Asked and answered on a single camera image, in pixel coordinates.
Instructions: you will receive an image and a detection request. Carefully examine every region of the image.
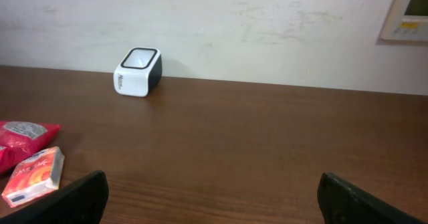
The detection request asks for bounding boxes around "orange tissue pack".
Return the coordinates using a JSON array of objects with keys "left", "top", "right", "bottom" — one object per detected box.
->
[{"left": 1, "top": 146, "right": 65, "bottom": 208}]

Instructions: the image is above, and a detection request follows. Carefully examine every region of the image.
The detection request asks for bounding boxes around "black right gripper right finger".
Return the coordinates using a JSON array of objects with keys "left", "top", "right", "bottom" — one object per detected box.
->
[{"left": 317, "top": 173, "right": 425, "bottom": 224}]

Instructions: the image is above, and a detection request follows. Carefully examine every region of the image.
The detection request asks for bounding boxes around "white black barcode scanner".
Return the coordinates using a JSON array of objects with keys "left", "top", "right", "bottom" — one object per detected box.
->
[{"left": 113, "top": 47, "right": 163, "bottom": 97}]

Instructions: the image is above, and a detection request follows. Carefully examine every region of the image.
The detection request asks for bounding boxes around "red snack bag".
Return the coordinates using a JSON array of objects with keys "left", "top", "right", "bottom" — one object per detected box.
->
[{"left": 1, "top": 120, "right": 62, "bottom": 175}]

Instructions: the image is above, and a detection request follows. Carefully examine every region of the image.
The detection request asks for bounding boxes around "beige wall control panel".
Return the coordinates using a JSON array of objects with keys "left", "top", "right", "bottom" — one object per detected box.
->
[{"left": 380, "top": 0, "right": 427, "bottom": 41}]

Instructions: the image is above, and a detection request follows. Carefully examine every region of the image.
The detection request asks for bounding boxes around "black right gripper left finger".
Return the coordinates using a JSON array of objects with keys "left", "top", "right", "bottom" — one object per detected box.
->
[{"left": 1, "top": 171, "right": 109, "bottom": 224}]

